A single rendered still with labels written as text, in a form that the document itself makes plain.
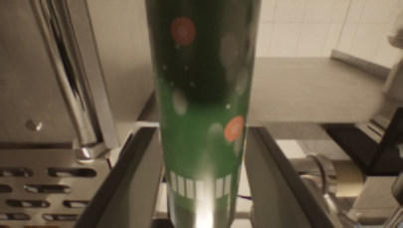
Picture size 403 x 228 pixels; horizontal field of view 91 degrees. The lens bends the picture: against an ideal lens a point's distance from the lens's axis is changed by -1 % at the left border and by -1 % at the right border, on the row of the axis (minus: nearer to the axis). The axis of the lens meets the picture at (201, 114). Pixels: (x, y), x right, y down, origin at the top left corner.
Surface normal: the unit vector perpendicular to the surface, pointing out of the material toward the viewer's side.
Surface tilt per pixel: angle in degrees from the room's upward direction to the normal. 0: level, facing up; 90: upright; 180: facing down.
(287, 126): 90
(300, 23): 90
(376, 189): 90
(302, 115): 180
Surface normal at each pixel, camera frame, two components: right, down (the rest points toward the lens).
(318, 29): 0.00, 0.47
